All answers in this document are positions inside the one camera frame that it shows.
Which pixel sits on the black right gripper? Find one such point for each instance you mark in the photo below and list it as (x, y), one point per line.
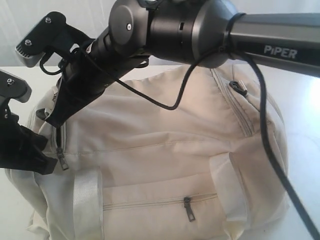
(94, 69)

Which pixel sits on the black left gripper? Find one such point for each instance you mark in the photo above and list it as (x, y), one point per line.
(28, 146)

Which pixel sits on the beige duffel bag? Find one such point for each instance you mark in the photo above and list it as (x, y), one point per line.
(130, 170)

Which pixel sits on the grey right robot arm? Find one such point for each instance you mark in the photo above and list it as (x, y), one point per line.
(202, 32)

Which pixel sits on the white backdrop curtain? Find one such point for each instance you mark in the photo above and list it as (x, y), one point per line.
(18, 17)

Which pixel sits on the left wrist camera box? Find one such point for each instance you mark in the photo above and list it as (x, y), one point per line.
(13, 87)

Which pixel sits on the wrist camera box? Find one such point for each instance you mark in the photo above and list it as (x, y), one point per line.
(13, 87)
(50, 35)

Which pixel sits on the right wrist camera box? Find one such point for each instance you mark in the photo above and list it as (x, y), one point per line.
(50, 35)

